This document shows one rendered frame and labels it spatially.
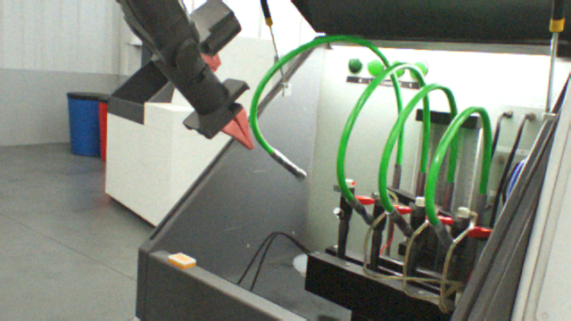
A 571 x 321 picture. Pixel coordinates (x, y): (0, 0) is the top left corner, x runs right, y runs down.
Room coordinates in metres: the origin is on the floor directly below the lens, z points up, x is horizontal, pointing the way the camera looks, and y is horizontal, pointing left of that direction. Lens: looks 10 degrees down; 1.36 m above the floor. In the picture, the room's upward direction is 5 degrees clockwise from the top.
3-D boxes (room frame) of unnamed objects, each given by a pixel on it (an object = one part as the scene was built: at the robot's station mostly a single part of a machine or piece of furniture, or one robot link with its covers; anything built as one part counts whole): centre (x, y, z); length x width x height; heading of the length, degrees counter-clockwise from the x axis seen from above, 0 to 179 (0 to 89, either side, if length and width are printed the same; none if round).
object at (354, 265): (0.96, -0.22, 0.91); 0.34 x 0.10 x 0.15; 50
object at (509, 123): (1.08, -0.48, 1.20); 0.13 x 0.03 x 0.31; 50
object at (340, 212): (1.03, -0.12, 1.03); 0.05 x 0.03 x 0.21; 140
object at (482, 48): (1.24, -0.30, 1.43); 0.54 x 0.03 x 0.02; 50
